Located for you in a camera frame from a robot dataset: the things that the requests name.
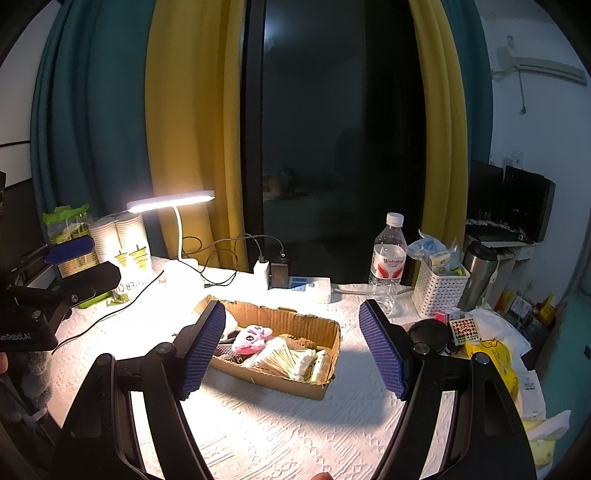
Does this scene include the grey dotted sock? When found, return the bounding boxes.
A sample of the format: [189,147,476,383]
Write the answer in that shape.
[213,330,243,364]

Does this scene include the pink plush toy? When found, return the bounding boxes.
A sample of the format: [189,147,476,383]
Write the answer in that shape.
[231,325,273,356]

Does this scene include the small green tissue pack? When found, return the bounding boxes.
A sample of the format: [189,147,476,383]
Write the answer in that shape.
[310,350,332,384]

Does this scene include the cotton swabs bag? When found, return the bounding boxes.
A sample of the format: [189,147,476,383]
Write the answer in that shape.
[242,337,317,382]

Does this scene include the person's left thumb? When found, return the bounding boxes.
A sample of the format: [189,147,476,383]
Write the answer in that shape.
[0,352,8,374]

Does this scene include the person's right hand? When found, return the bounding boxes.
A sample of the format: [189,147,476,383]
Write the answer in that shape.
[311,472,332,480]

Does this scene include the paper cups sleeve green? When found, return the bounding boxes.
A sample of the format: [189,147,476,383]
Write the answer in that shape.
[42,204,112,309]

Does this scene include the paper cups sleeve white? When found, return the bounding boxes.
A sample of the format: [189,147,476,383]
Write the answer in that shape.
[89,212,153,303]

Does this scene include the teal curtain left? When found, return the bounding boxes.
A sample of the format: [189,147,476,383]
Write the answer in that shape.
[30,1,155,216]

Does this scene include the patterned small card box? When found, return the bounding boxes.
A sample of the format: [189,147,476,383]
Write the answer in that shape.
[449,318,481,346]

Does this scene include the white desk lamp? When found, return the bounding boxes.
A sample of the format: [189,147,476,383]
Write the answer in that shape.
[126,189,216,273]

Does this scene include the black round pouch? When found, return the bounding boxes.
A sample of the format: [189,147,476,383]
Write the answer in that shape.
[408,318,451,353]

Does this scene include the white lace tablecloth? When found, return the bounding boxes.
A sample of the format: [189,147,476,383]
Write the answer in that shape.
[45,255,548,480]

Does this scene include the white lattice basket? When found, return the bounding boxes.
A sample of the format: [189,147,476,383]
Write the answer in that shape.
[412,261,471,317]

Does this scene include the white power adapter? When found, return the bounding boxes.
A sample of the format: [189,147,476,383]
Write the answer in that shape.
[252,256,270,291]

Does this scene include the steel thermos mug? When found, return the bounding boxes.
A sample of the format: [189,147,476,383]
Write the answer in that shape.
[458,241,499,311]

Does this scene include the open cardboard box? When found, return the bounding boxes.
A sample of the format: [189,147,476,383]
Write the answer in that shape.
[211,300,342,400]

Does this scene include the black power adapter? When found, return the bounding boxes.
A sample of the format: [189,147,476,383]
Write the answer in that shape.
[270,252,290,289]

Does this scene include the plastic water bottle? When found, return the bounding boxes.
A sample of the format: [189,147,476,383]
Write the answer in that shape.
[368,212,407,315]

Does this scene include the white power strip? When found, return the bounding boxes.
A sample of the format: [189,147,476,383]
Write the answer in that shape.
[288,276,332,304]

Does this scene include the black monitor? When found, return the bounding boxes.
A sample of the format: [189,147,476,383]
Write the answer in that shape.
[466,162,556,244]

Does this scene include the yellow curtain left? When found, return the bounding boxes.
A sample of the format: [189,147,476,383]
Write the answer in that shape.
[145,1,247,270]

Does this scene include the yellow curtain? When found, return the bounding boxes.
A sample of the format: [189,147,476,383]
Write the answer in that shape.
[410,1,468,244]
[145,1,247,270]

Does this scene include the yellow curtain right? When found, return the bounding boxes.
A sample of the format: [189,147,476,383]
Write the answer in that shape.
[410,1,468,244]

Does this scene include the white air conditioner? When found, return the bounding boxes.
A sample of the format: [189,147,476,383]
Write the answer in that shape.
[491,47,588,86]

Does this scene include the black charging cable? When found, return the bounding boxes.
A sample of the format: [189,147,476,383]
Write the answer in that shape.
[50,269,165,355]

